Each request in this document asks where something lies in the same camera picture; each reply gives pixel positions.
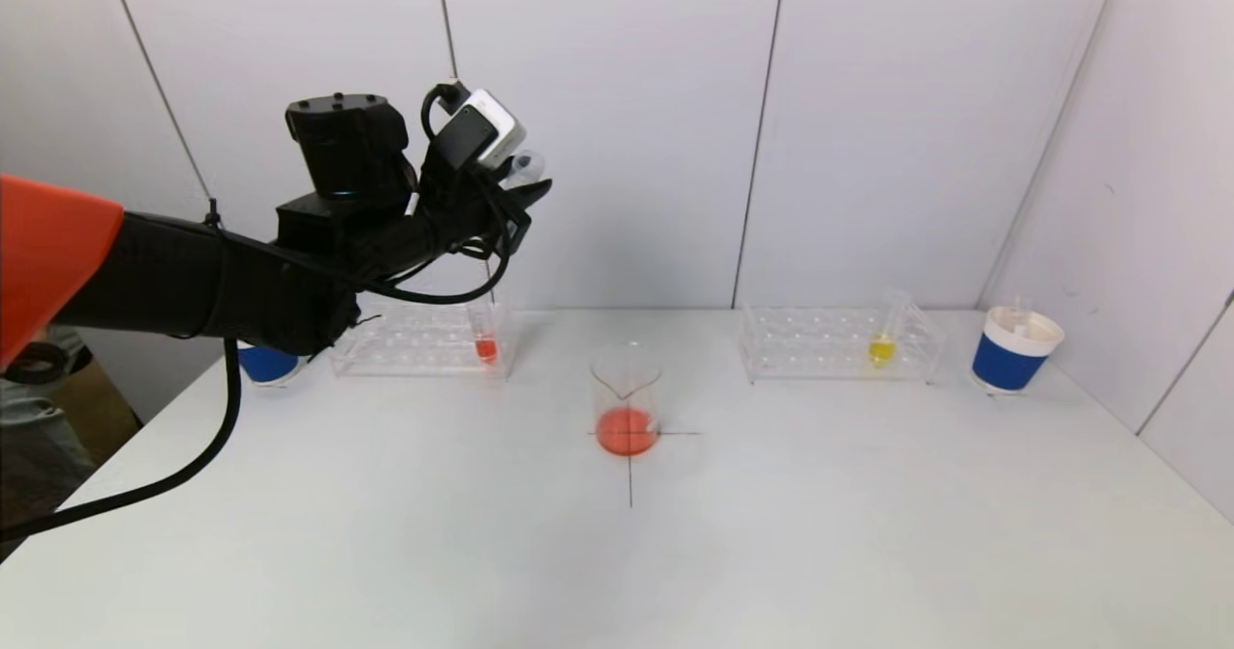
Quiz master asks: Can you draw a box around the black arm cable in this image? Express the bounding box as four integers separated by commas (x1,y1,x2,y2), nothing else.
0,338,243,541

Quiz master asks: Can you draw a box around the blue white paper cup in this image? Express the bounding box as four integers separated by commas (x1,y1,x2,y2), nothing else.
971,308,1066,397
237,342,309,389

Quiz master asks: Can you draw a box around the test tube with blue pigment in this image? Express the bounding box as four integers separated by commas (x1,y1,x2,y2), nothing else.
503,149,548,190

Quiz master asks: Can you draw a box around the clear glass beaker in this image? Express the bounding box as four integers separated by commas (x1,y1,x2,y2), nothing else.
590,342,664,457

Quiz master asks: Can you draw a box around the person in grey trousers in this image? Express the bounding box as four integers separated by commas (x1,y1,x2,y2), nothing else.
0,379,97,531

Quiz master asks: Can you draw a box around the clear acrylic test tube rack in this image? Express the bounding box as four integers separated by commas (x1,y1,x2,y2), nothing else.
738,304,945,387
326,300,517,381

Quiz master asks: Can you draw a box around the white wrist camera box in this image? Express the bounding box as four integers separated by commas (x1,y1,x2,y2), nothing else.
433,89,528,171

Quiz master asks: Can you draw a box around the test tube with orange pigment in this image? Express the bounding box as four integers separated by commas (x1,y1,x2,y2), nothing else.
469,302,503,366

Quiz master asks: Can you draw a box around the test tube with yellow pigment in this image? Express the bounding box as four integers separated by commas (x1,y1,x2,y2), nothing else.
865,290,912,369

